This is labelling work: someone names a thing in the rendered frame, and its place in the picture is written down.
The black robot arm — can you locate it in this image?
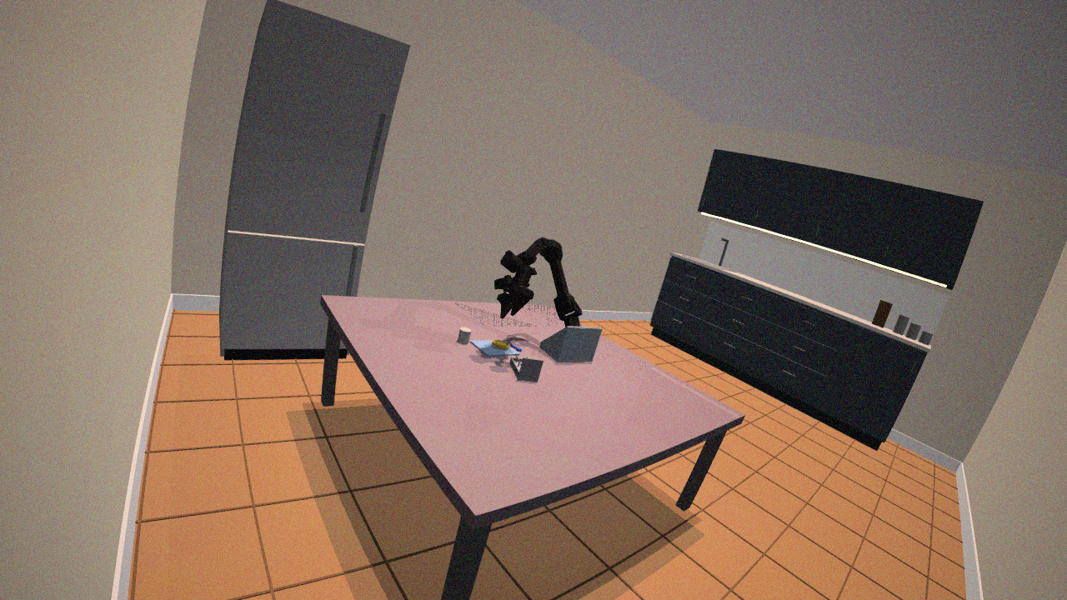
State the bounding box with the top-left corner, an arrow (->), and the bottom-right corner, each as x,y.
494,237 -> 583,327

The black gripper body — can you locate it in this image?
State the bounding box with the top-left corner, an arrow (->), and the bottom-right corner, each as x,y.
497,277 -> 534,304

